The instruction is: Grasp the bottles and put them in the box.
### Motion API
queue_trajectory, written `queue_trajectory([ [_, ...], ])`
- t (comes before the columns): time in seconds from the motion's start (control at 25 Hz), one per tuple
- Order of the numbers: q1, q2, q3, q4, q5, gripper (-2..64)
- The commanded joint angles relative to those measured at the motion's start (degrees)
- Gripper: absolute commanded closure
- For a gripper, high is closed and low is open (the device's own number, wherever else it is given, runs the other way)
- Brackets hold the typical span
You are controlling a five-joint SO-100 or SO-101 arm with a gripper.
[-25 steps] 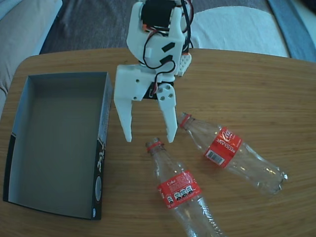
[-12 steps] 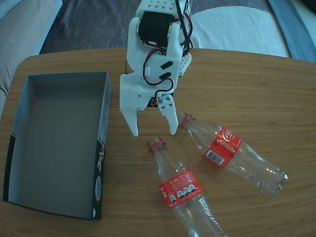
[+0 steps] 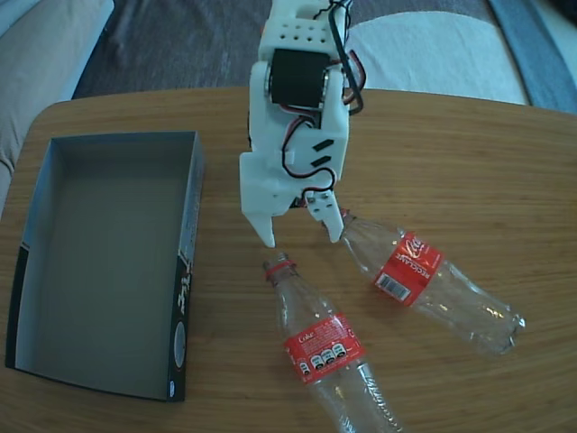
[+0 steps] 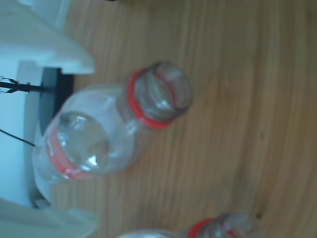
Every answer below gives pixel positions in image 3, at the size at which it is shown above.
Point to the clear bottle nutrition icons label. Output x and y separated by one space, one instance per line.
324 352

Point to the grey cardboard box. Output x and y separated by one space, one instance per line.
112 248

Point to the clear bottle barcode label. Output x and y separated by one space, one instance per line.
408 268

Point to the dark grey textured rug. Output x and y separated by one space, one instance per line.
180 45

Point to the white cushion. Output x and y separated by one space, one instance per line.
473 58

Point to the beige sofa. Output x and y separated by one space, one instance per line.
36 67

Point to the blue grey fabric strip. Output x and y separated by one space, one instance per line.
541 58

